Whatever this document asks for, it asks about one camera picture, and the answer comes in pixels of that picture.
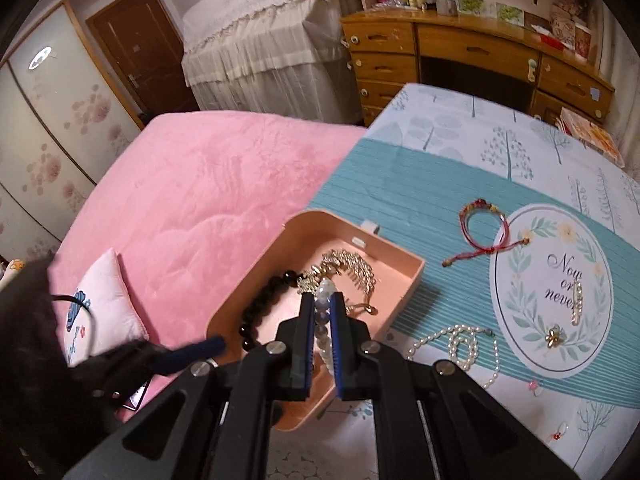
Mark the tree print teal tablecloth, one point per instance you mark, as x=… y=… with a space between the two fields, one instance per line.
x=425 y=185

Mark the gold bar hair clip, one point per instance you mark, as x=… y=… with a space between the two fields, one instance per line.
x=578 y=305

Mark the smartphone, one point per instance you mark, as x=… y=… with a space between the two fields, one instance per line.
x=136 y=395

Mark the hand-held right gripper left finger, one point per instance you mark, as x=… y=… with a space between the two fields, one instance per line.
x=309 y=340

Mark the wooden desk with drawers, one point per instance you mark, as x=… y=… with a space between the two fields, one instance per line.
x=450 y=40

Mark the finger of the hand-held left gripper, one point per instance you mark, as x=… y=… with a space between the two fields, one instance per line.
x=195 y=352

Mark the white pink pillow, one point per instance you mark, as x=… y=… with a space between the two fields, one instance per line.
x=107 y=300

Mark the floral sliding door wardrobe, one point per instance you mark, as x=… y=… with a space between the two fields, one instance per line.
x=55 y=110

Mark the brown wooden door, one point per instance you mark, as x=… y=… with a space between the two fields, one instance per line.
x=140 y=45

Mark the green picture card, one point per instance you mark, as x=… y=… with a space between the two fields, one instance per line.
x=470 y=4
x=509 y=12

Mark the small red box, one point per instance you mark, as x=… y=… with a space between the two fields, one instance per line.
x=552 y=40

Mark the floral patterned container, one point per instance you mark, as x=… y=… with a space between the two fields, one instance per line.
x=567 y=17

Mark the silver hoop earring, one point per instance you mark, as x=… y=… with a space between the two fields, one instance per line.
x=534 y=386

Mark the lace covered furniture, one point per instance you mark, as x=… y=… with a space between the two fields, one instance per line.
x=260 y=35

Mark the orange patterned book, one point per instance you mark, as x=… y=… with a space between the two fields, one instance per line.
x=592 y=135

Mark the pink jewelry box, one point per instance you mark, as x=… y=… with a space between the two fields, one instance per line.
x=395 y=270

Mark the gold flower brooch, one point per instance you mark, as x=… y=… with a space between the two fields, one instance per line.
x=554 y=337

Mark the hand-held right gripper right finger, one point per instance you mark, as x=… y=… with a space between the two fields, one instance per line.
x=337 y=345

